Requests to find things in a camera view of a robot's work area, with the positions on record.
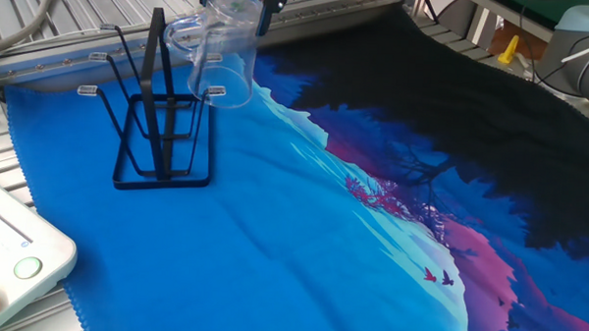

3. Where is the white teach pendant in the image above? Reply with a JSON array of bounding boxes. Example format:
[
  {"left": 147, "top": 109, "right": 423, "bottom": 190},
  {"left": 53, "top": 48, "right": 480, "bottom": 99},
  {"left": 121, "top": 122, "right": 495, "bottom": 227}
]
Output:
[{"left": 0, "top": 172, "right": 82, "bottom": 331}]

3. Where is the aluminium table edge rail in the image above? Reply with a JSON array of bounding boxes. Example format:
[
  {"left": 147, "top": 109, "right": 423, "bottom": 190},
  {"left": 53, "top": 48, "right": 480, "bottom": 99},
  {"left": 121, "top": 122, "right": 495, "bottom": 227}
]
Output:
[{"left": 0, "top": 0, "right": 409, "bottom": 104}]

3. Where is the blue landscape print cloth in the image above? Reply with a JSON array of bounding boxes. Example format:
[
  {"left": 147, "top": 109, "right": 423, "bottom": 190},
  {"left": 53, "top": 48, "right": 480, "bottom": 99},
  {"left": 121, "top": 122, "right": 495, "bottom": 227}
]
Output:
[{"left": 0, "top": 0, "right": 589, "bottom": 331}]

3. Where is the black wire cup rack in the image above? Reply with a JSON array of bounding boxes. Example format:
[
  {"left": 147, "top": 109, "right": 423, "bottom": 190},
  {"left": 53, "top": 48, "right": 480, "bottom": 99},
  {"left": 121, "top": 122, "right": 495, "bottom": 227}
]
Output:
[{"left": 73, "top": 4, "right": 230, "bottom": 194}]

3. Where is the white cable tie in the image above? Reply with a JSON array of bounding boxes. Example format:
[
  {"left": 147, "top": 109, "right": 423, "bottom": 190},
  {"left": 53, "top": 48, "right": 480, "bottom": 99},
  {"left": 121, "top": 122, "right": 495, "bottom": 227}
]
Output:
[{"left": 561, "top": 39, "right": 589, "bottom": 65}]

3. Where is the grey aluminium post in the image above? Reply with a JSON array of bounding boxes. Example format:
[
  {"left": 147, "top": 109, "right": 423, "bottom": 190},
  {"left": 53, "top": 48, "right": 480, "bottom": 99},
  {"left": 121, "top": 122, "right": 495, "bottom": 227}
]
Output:
[{"left": 467, "top": 4, "right": 496, "bottom": 51}]

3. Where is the clear plastic cup with handle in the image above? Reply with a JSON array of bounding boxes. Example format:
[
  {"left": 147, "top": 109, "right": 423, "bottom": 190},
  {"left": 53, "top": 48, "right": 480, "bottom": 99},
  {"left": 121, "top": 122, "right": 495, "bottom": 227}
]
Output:
[{"left": 161, "top": 0, "right": 265, "bottom": 111}]

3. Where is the yellow plastic object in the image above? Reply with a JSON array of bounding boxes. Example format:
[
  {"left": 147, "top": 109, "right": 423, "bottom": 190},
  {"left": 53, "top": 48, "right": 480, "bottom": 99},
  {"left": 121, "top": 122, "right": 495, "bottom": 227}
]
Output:
[{"left": 497, "top": 33, "right": 521, "bottom": 66}]

